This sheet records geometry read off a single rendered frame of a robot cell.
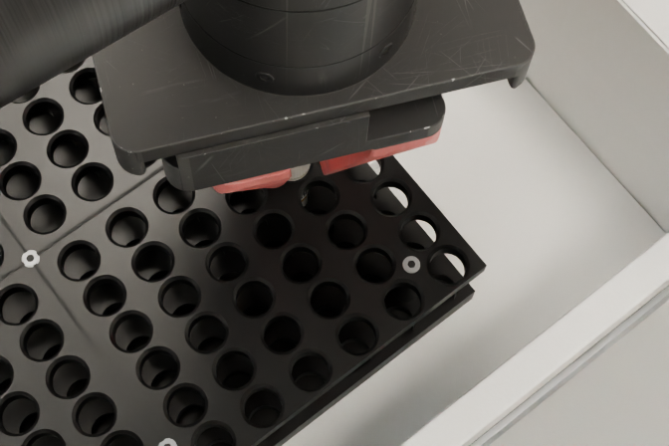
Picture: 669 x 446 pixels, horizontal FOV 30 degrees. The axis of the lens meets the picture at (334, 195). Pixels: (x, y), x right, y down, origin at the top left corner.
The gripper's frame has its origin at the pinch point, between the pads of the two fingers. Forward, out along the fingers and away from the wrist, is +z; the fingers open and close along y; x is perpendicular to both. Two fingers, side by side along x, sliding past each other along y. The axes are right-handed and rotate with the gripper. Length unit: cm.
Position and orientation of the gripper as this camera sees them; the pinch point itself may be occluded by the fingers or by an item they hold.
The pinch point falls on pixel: (296, 150)
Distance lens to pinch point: 38.4
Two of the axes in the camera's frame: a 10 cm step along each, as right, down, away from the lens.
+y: 9.6, -2.3, 1.3
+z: -0.3, 3.9, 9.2
